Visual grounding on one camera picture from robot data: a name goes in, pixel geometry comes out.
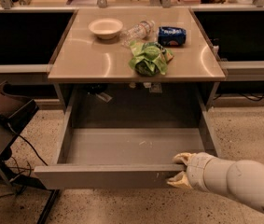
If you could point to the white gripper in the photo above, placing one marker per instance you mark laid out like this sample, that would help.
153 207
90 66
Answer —
199 171

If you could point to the grey top drawer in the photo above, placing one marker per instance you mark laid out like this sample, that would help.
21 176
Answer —
130 141

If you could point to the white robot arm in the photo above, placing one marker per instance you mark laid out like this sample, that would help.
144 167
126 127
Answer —
241 181

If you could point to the grey drawer cabinet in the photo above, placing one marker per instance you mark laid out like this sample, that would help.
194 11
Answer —
83 58

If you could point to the green chip bag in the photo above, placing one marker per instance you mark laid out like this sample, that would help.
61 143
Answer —
149 58

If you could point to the blue soda can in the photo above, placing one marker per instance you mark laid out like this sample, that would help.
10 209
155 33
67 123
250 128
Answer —
171 36

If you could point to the clear plastic bottle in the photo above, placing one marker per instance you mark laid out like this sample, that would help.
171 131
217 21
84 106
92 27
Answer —
139 31

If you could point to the white bowl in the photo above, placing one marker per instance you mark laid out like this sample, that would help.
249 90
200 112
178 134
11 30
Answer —
106 28

